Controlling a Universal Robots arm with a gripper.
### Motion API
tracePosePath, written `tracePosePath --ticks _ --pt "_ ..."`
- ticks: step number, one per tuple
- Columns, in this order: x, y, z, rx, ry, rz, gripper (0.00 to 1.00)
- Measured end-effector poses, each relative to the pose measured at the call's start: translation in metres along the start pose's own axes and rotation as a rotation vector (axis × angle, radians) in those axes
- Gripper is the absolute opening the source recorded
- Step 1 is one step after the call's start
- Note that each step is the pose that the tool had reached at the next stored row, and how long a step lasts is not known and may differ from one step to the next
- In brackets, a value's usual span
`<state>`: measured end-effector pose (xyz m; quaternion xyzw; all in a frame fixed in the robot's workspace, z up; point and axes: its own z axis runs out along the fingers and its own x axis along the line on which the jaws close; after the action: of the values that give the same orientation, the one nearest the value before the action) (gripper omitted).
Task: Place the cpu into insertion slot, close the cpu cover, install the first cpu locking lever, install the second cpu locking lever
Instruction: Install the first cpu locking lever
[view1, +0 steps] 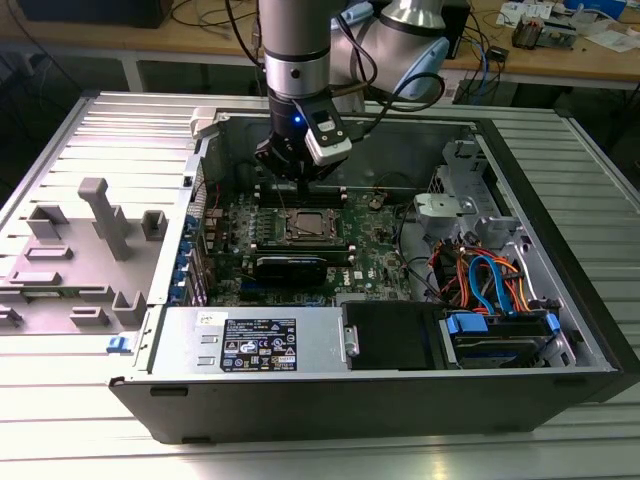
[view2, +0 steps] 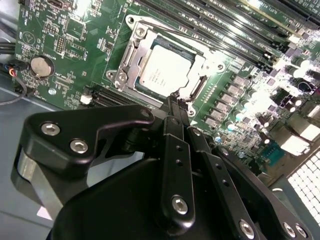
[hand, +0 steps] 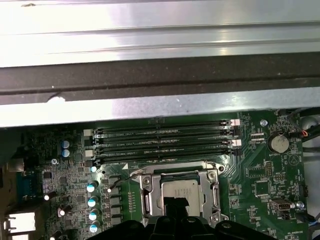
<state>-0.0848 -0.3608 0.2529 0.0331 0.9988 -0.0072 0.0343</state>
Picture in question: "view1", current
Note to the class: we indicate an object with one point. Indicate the hard disk in blue carrier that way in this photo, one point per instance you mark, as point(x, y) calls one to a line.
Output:
point(500, 345)

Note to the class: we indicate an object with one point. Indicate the silver chipset heatsink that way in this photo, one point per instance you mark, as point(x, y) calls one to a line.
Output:
point(362, 299)

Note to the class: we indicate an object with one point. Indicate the black PC case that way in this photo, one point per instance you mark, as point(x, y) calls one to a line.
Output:
point(300, 410)

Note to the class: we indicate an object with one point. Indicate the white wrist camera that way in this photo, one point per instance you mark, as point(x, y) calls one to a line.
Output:
point(330, 150)

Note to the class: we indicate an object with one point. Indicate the white paper sheet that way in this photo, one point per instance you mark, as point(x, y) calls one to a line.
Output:
point(612, 41)

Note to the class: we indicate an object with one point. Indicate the black graphics card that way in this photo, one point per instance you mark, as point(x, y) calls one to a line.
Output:
point(290, 270)

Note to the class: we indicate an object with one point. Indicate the black disk bay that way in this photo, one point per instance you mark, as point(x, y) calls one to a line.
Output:
point(390, 335)

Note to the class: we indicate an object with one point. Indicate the metal cooler on desk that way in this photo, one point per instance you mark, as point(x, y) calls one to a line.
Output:
point(527, 32)

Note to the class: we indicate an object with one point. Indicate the black RAM slot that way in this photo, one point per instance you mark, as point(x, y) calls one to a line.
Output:
point(325, 190)
point(300, 245)
point(325, 200)
point(340, 256)

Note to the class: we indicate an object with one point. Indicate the large black box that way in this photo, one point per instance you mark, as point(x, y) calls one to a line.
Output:
point(100, 12)

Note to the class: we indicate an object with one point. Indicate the grey metal bracket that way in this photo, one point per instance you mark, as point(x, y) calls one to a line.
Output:
point(435, 210)

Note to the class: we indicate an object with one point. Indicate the round coin battery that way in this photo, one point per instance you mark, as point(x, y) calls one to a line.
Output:
point(376, 203)

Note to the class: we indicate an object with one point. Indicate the grey parts rack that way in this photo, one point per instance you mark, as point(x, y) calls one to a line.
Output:
point(90, 280)

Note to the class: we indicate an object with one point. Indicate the silver power supply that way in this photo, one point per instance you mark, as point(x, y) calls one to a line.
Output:
point(185, 340)

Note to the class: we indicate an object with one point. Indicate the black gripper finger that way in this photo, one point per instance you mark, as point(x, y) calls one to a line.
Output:
point(320, 173)
point(280, 157)

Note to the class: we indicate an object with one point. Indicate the metal drive cage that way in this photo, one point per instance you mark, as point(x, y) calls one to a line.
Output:
point(495, 225)

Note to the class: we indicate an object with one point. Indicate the small black box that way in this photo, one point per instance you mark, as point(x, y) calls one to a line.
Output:
point(460, 30)

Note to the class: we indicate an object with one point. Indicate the wooden desk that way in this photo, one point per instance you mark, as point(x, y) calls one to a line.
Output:
point(550, 65)

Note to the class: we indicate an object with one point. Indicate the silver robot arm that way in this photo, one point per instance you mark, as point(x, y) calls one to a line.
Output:
point(295, 30)

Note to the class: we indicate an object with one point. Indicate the metal locking lever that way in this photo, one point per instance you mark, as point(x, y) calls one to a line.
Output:
point(307, 226)
point(282, 199)

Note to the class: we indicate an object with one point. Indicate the green motherboard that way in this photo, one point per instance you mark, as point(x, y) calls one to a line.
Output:
point(370, 250)

